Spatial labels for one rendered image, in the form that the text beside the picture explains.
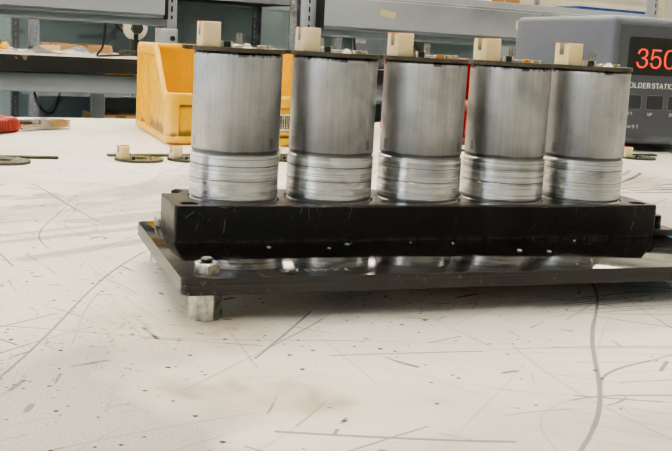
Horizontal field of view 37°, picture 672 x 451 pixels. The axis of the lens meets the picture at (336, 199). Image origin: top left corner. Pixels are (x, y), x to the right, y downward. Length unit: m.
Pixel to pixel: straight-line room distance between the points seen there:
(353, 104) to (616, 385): 0.11
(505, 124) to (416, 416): 0.13
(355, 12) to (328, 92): 2.66
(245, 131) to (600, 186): 0.11
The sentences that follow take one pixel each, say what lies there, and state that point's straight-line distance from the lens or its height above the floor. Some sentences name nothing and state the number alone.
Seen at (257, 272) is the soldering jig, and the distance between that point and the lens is 0.23.
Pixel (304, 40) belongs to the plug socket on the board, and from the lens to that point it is 0.28.
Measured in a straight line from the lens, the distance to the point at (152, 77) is 0.66.
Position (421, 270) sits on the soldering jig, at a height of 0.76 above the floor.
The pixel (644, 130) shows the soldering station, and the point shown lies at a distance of 0.75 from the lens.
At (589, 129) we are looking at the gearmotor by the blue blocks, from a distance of 0.31.
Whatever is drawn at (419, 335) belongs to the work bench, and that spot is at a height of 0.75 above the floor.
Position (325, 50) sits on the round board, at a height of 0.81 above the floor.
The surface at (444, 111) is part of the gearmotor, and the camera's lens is 0.28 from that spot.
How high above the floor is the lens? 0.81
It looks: 9 degrees down
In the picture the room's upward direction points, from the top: 3 degrees clockwise
